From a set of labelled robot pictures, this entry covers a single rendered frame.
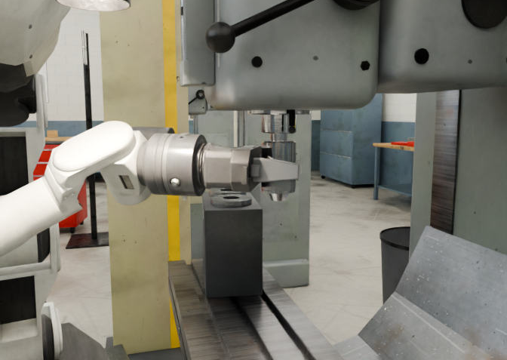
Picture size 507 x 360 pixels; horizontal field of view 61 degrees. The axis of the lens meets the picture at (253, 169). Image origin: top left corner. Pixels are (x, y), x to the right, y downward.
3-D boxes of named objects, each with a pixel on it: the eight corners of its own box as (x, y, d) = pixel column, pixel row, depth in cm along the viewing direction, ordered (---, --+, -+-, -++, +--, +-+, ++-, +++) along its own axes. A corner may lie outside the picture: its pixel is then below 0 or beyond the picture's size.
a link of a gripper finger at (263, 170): (299, 183, 57) (252, 181, 58) (299, 158, 56) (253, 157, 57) (298, 185, 55) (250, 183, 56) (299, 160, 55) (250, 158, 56)
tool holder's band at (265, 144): (302, 147, 60) (302, 140, 59) (284, 149, 56) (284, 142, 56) (273, 146, 62) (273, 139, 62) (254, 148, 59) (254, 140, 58)
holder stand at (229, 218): (205, 299, 90) (204, 204, 87) (202, 263, 111) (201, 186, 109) (262, 295, 91) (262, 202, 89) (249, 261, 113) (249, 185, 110)
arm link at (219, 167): (248, 136, 53) (155, 133, 55) (247, 213, 54) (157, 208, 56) (262, 132, 66) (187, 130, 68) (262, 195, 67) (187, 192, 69)
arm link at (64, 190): (139, 135, 58) (41, 185, 54) (156, 179, 65) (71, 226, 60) (120, 112, 62) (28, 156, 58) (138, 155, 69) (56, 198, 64)
